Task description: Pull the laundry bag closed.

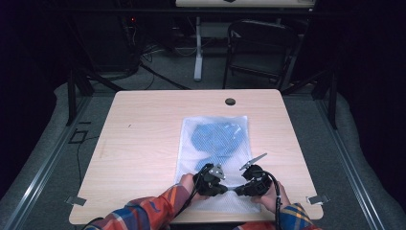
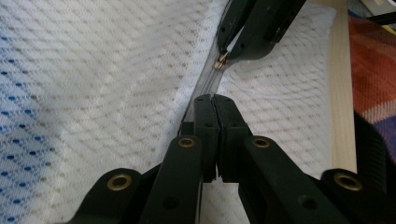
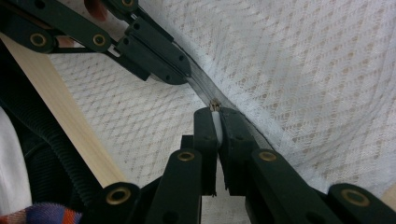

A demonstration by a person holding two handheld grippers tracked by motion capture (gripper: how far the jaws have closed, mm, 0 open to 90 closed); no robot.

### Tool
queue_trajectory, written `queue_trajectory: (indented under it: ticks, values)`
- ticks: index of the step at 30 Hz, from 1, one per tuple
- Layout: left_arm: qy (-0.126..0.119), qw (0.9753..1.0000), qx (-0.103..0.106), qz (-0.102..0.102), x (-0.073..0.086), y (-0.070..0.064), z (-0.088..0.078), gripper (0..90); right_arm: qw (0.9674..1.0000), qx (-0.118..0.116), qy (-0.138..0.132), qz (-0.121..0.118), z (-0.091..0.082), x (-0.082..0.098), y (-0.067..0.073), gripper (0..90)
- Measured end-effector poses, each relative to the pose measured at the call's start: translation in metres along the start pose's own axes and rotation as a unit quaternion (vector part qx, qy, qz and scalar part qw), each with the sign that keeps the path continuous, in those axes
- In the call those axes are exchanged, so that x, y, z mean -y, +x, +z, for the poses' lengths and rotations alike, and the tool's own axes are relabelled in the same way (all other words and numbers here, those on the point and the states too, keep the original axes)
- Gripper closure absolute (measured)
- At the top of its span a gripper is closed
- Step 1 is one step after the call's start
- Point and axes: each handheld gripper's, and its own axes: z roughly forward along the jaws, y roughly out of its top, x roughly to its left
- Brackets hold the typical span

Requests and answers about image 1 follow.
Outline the white mesh laundry bag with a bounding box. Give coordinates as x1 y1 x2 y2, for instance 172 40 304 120
173 114 263 215

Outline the blue cloth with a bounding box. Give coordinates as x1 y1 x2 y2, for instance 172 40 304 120
190 122 245 173

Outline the thin black floor cable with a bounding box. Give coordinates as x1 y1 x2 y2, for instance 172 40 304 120
76 135 101 190

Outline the right hand-held gripper black cable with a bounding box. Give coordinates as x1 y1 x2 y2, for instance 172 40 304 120
253 170 283 230

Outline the thick black floor cable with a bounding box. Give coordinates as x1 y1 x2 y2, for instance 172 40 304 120
138 61 192 91

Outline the dark curtain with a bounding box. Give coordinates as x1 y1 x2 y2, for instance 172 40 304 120
336 0 406 205
0 0 66 200

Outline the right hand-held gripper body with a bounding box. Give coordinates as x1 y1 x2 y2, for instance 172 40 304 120
238 152 273 196

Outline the black folding chair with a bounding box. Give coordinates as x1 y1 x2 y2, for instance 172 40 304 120
221 18 302 92

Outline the grey metal bracket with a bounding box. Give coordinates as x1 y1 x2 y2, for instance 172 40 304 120
64 195 88 207
305 194 331 206

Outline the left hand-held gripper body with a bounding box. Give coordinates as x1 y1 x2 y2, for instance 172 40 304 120
194 163 227 196

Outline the black metal frame post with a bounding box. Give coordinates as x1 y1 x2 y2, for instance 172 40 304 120
327 67 339 130
65 66 79 127

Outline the person's right hand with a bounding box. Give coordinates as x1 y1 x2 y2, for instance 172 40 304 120
250 181 291 215

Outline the white desk leg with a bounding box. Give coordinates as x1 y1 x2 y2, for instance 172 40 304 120
192 15 205 82

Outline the person's left hand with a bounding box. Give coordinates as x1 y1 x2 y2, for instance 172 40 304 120
178 172 210 202

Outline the hand-held gripper black cable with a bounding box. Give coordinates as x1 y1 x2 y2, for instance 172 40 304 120
253 170 283 230
80 163 214 230

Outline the aluminium floor rail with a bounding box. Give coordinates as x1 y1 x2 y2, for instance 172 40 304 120
0 95 93 230
313 97 388 230

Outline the left hand-held gripper black cable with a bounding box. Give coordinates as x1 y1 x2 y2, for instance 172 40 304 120
80 163 214 230

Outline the black computer tower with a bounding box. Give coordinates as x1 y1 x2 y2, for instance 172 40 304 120
74 12 142 74

